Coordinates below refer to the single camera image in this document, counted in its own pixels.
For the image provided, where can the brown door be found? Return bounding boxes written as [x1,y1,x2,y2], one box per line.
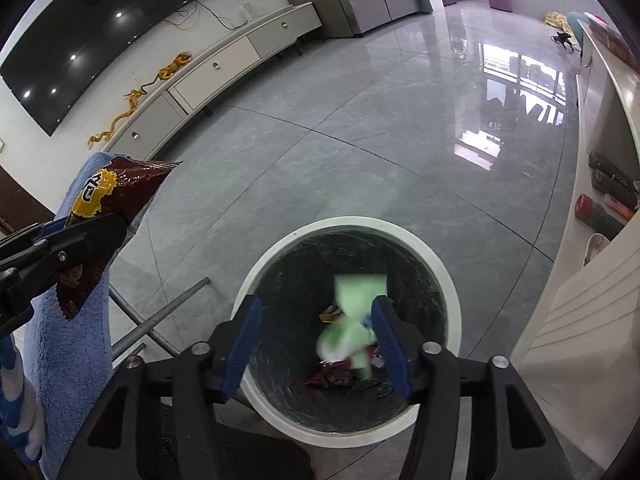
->
[0,165,56,237]

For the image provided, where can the red chip bag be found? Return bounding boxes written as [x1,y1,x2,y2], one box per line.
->
[305,357,381,392]

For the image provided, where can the television cable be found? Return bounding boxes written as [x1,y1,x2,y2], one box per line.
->
[165,0,251,32]

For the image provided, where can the red capped dark roll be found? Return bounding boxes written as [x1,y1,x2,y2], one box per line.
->
[575,194,626,241]

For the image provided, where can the golden dragon figurine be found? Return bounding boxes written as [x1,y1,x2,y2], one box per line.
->
[87,72,161,150]

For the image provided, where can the white plate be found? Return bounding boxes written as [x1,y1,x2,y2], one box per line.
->
[584,232,612,267]

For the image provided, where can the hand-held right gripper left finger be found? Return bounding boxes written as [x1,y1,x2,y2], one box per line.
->
[56,296,263,480]

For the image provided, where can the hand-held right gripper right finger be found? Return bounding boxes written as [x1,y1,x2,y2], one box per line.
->
[371,296,576,480]

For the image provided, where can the black wall television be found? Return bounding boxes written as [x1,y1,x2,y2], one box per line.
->
[0,0,228,137]

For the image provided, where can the black bin liner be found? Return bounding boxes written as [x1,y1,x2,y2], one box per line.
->
[250,230,448,433]

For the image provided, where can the golden tiger figurine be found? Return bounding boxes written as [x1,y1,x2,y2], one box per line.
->
[159,51,193,81]

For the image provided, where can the person's left hand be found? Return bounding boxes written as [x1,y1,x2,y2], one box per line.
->
[0,335,46,463]

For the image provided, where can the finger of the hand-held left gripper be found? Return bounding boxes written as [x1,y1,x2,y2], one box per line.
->
[27,212,128,306]
[0,220,66,261]

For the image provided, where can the teal chair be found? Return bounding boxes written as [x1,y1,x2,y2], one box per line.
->
[567,10,591,46]

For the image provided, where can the green cloth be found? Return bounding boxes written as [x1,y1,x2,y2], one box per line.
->
[316,274,390,381]

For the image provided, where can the blue fluffy blanket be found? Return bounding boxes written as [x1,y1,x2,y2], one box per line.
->
[22,152,146,480]

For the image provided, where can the white round trash bin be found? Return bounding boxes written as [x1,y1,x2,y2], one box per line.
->
[231,216,462,449]

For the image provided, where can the white counter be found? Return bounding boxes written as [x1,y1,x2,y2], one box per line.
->
[510,17,640,461]

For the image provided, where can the white television cabinet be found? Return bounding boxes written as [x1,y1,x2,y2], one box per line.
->
[97,2,323,161]

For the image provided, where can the brown snack bag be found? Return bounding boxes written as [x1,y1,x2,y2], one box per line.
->
[56,156,182,321]

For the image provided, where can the grey metal table frame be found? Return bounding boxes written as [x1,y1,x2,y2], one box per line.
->
[107,276,212,361]

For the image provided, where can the dark patterned roll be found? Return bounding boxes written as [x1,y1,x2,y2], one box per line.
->
[590,170,639,212]
[589,150,639,192]

